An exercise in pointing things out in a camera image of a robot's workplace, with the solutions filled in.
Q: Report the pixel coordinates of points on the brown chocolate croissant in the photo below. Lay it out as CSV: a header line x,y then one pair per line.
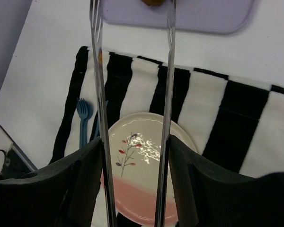
x,y
153,3

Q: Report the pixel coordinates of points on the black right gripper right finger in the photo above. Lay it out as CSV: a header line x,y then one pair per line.
x,y
208,195

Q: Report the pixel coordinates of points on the blue plastic fork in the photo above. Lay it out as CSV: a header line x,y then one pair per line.
x,y
85,111

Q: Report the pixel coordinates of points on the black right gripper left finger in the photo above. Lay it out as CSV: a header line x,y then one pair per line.
x,y
62,194

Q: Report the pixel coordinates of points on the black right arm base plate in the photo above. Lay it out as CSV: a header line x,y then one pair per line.
x,y
14,163

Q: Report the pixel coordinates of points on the lavender plastic tray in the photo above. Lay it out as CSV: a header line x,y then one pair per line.
x,y
203,16

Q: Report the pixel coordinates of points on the aluminium front rail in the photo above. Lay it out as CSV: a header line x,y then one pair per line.
x,y
11,139

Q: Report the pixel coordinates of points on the metal serving tongs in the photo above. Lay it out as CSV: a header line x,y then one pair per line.
x,y
96,22

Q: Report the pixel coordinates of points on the black white striped placemat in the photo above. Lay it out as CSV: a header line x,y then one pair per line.
x,y
238,126

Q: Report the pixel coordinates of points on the cream pink floral plate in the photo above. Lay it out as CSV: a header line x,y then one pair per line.
x,y
135,143

